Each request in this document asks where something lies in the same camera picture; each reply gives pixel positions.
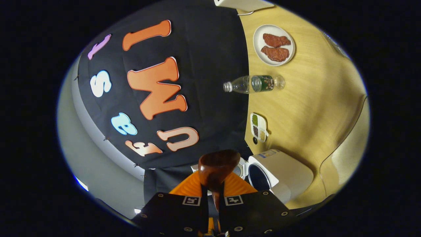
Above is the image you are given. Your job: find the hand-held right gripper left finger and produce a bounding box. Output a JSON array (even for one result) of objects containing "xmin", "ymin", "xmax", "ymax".
[{"xmin": 132, "ymin": 171, "xmax": 209, "ymax": 237}]

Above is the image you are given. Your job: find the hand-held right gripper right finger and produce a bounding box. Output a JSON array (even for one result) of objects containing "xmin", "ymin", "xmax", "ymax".
[{"xmin": 219, "ymin": 172, "xmax": 298, "ymax": 236}]

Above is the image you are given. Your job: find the white rice cooker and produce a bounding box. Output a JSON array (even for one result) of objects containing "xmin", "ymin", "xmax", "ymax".
[{"xmin": 191, "ymin": 149, "xmax": 314, "ymax": 204}]

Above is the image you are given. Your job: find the brown wooden spoon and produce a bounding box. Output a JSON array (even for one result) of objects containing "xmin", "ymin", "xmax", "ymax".
[{"xmin": 198, "ymin": 149, "xmax": 241, "ymax": 211}]

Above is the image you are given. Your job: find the dark grey inner pot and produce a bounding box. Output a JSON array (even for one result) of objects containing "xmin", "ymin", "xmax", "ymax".
[{"xmin": 248, "ymin": 164, "xmax": 271, "ymax": 191}]

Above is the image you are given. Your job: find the white divided bean dish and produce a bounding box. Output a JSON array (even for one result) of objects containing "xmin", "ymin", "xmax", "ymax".
[{"xmin": 250, "ymin": 113, "xmax": 269, "ymax": 143}]

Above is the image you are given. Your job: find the ceiling light panel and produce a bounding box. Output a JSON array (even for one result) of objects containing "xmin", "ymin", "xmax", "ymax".
[{"xmin": 73, "ymin": 175, "xmax": 89, "ymax": 192}]

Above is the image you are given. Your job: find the clear plastic water bottle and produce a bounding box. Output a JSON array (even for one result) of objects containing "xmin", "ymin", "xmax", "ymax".
[{"xmin": 223, "ymin": 74, "xmax": 286, "ymax": 94}]

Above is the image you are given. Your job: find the black backdrop cloth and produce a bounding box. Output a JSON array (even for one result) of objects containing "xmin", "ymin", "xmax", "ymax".
[{"xmin": 77, "ymin": 2, "xmax": 250, "ymax": 204}]

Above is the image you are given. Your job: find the red meat piece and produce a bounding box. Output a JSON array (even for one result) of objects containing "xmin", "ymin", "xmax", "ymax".
[
  {"xmin": 262, "ymin": 33, "xmax": 292, "ymax": 48},
  {"xmin": 260, "ymin": 46, "xmax": 290, "ymax": 63}
]

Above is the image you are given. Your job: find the white round plate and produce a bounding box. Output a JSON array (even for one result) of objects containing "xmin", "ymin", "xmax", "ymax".
[{"xmin": 253, "ymin": 24, "xmax": 296, "ymax": 66}]

